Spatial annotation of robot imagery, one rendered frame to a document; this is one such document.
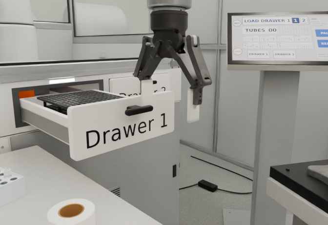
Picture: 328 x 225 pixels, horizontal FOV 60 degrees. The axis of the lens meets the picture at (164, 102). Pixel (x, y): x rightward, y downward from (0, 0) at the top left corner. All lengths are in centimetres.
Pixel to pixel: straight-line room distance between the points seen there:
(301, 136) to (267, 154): 78
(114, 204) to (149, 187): 72
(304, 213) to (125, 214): 33
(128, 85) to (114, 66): 9
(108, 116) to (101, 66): 40
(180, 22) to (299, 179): 39
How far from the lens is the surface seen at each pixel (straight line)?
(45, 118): 74
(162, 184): 133
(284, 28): 146
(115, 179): 114
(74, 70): 95
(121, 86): 103
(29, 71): 89
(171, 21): 55
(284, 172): 66
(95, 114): 60
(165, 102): 72
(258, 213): 167
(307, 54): 139
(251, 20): 147
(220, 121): 266
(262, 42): 139
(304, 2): 223
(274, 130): 150
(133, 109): 61
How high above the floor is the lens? 105
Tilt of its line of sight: 12 degrees down
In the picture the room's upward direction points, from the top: straight up
